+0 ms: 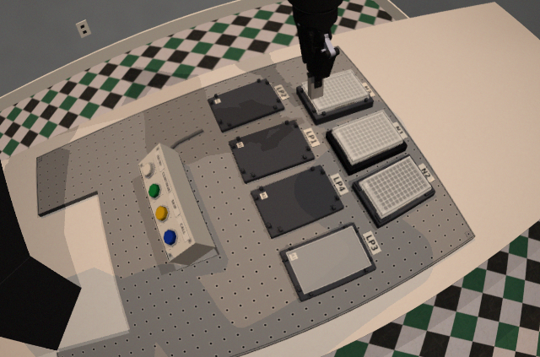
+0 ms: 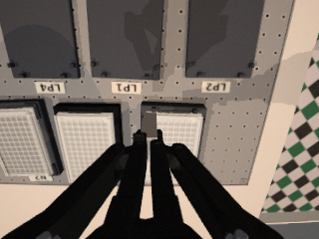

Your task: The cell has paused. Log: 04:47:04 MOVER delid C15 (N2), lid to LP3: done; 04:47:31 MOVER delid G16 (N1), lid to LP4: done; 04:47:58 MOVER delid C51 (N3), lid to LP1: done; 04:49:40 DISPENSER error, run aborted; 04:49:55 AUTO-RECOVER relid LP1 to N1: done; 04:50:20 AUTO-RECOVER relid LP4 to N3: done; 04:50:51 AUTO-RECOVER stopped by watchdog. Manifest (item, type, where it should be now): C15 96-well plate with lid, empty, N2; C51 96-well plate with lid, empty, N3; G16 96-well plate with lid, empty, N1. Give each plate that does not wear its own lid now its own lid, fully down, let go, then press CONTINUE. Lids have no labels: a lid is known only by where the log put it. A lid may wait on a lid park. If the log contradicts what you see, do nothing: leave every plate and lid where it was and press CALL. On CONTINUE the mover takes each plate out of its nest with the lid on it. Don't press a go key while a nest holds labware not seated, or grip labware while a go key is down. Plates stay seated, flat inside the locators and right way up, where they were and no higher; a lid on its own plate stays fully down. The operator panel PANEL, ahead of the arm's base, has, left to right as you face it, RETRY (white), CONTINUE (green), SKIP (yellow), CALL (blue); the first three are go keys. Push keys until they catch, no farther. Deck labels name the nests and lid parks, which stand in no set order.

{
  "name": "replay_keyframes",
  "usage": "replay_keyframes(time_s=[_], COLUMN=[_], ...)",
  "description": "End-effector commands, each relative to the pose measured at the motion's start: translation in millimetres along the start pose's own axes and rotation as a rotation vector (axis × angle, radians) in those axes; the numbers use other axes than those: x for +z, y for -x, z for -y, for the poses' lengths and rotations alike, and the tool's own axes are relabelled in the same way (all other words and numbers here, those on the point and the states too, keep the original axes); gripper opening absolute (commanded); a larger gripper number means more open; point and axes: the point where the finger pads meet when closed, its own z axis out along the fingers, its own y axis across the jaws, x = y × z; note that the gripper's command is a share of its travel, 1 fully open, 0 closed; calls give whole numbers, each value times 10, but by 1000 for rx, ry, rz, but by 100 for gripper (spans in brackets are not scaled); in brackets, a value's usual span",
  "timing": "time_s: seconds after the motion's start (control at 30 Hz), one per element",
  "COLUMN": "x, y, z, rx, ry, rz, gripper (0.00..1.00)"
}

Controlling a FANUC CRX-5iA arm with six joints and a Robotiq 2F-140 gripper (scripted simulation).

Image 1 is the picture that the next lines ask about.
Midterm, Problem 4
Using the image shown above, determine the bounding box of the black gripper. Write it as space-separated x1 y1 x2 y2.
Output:
292 5 340 100

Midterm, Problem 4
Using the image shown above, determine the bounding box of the white button panel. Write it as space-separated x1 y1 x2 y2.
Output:
138 129 219 271

